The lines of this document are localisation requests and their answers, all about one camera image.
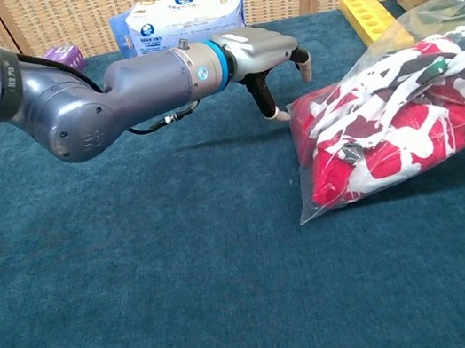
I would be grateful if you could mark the clear plastic zip bag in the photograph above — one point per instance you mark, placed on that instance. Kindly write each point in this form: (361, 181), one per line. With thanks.
(414, 27)

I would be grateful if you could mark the white blue wipes pack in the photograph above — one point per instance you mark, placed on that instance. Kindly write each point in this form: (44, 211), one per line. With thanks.
(187, 17)

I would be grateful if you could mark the purple carton box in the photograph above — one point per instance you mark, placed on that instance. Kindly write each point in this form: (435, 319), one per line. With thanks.
(70, 56)

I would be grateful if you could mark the red white patterned cloth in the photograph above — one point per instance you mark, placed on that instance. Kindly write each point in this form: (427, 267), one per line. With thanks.
(396, 131)

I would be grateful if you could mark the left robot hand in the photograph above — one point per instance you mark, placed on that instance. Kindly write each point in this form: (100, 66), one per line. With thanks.
(259, 45)

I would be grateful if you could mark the blue carpet table mat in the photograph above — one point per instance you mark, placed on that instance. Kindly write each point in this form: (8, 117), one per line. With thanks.
(188, 281)

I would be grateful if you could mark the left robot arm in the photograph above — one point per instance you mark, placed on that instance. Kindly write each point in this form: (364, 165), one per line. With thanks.
(68, 112)

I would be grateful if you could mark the yellow holed block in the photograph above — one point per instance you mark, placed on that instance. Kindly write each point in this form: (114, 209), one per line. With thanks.
(367, 17)

